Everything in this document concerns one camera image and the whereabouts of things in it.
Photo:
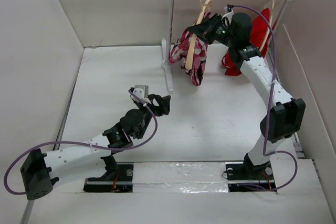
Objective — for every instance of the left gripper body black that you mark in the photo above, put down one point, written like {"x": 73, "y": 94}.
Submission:
{"x": 158, "y": 110}

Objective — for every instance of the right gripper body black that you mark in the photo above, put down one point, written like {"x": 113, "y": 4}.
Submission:
{"x": 214, "y": 30}

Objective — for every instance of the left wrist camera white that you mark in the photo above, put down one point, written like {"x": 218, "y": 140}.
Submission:
{"x": 139, "y": 93}

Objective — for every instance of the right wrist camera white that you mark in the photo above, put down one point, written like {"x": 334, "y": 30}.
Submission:
{"x": 227, "y": 17}

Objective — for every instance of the silver tape strip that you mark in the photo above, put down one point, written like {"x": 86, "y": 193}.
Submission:
{"x": 179, "y": 177}

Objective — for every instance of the wooden hanger with red garment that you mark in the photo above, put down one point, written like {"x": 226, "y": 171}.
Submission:
{"x": 271, "y": 5}

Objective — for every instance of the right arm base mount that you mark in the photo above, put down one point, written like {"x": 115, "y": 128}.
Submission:
{"x": 243, "y": 176}

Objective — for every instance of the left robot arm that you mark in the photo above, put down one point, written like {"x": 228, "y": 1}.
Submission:
{"x": 42, "y": 172}

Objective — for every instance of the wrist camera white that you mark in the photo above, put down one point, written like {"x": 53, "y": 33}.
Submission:
{"x": 227, "y": 17}
{"x": 139, "y": 93}

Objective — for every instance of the red garment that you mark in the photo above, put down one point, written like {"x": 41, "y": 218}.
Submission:
{"x": 258, "y": 36}

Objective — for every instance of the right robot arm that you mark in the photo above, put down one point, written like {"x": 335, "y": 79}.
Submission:
{"x": 284, "y": 112}

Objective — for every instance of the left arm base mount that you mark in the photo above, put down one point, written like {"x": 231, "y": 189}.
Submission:
{"x": 118, "y": 178}

